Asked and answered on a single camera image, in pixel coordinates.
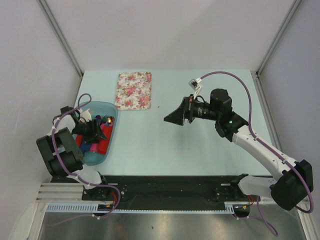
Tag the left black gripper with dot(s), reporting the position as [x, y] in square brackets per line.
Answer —
[95, 133]

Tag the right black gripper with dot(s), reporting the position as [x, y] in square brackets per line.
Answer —
[177, 116]

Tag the red paper napkin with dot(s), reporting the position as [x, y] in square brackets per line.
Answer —
[103, 144]

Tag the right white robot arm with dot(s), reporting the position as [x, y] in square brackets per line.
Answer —
[291, 180]

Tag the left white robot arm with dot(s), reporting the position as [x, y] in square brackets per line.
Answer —
[61, 148]

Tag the pink rolled napkin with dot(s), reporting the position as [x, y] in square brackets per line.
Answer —
[94, 148]

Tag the blue rolled napkin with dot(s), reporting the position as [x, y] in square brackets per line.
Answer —
[85, 147]

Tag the teal plastic bin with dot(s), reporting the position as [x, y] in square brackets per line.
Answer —
[101, 111]

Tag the floral pattern tray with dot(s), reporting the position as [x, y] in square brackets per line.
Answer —
[134, 91]

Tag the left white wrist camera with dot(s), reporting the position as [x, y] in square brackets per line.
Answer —
[85, 116]

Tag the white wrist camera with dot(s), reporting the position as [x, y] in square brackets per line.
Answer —
[195, 84]
[85, 116]

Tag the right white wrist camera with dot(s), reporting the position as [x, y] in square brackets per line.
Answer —
[195, 84]

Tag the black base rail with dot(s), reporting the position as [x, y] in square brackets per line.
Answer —
[158, 192]

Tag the light blue cable duct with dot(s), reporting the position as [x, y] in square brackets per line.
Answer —
[99, 208]

